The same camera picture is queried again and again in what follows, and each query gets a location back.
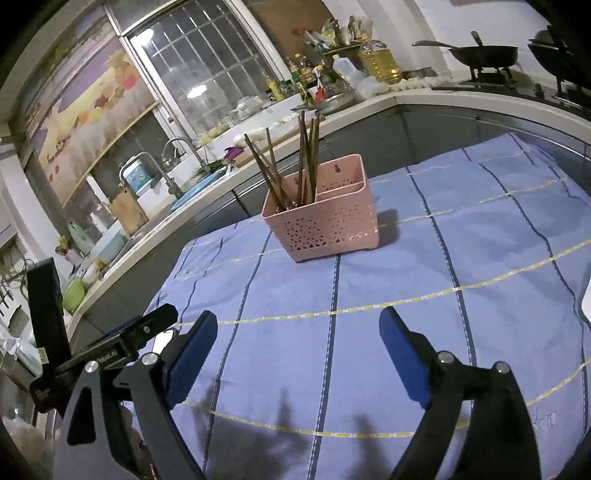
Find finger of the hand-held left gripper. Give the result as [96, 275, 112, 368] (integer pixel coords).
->
[98, 304, 179, 357]

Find white plastic jug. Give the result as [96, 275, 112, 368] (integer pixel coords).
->
[331, 54, 366, 89]

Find window with metal grille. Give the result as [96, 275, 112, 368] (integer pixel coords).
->
[124, 0, 288, 136]

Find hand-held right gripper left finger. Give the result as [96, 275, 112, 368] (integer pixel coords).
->
[54, 311, 219, 480]

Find blue plaid cloth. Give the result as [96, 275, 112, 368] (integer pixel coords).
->
[143, 131, 591, 480]

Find tall chrome faucet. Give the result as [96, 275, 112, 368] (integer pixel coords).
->
[161, 137, 207, 170]

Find blue plastic basin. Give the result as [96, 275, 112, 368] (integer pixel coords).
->
[171, 176, 228, 212]

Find flat wooden cutting board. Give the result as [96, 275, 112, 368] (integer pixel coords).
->
[235, 124, 315, 168]

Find large cooking oil bottle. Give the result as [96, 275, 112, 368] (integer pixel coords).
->
[357, 40, 403, 86]

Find steel bowl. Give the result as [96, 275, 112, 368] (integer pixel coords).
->
[318, 89, 357, 114]

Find row of condiment bottles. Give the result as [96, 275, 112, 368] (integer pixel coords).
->
[264, 52, 334, 105]

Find pile of snack bags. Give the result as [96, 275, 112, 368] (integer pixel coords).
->
[292, 15, 373, 50]

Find upright wooden cutting board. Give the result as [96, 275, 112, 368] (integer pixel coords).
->
[109, 188, 149, 237]

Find person's left hand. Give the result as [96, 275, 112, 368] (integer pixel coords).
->
[118, 403, 154, 468]

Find green onions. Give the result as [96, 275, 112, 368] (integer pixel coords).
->
[191, 161, 228, 179]

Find printed window blind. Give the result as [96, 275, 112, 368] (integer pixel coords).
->
[22, 45, 161, 205]

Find chrome faucet with black handle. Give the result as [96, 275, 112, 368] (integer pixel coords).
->
[119, 151, 179, 198]

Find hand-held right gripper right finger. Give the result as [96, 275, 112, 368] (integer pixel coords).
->
[379, 306, 542, 480]

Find green plastic bowl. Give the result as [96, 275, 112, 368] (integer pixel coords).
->
[61, 278, 87, 312]

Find bundle of wooden chopsticks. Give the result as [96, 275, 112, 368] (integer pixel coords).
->
[243, 110, 322, 212]

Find black pot with lid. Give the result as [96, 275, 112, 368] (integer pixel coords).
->
[527, 24, 591, 89]

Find black gas stove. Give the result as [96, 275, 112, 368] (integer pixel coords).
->
[431, 68, 591, 112]

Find black wok with spatula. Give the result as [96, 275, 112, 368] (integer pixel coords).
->
[411, 30, 520, 71]

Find white water purifier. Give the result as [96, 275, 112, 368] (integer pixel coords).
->
[124, 158, 154, 193]

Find pink plastic utensil basket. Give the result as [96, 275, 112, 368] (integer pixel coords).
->
[261, 154, 380, 264]

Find row of white eggs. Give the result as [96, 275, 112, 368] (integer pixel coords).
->
[392, 75, 450, 94]

